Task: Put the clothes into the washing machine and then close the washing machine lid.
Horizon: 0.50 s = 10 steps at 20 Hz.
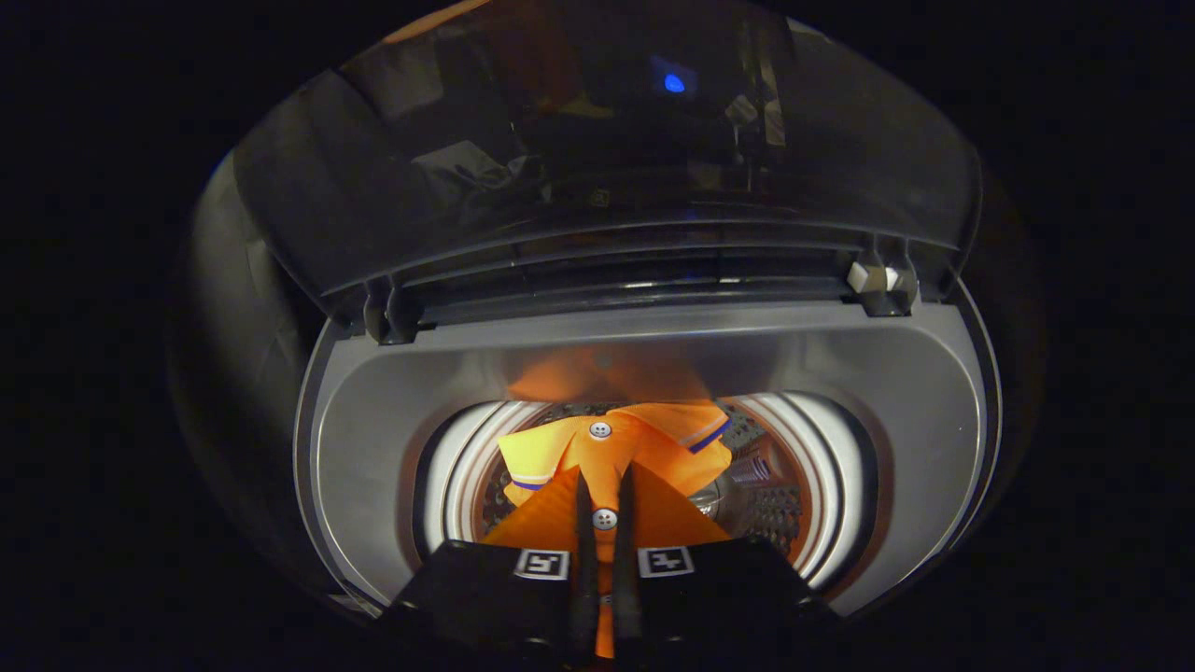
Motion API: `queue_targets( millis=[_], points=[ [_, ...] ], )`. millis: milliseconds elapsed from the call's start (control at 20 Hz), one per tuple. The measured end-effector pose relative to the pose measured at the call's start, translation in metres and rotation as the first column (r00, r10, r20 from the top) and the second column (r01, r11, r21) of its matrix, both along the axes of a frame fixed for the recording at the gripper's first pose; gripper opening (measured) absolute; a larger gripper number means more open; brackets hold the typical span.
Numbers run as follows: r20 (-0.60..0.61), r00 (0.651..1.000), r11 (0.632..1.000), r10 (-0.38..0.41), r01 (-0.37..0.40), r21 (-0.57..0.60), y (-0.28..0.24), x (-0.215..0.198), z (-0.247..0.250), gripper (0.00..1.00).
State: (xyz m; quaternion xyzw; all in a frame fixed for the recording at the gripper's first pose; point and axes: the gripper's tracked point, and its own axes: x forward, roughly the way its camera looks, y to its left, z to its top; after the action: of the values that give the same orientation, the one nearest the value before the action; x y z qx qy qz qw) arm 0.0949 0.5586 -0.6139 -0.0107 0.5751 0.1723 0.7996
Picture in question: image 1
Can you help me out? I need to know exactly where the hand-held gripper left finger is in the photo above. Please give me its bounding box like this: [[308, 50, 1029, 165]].
[[383, 465, 603, 668]]

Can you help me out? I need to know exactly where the orange polo shirt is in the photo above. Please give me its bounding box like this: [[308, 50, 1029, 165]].
[[498, 401, 734, 659]]

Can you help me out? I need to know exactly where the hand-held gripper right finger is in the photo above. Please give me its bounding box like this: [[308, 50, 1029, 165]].
[[612, 465, 841, 668]]

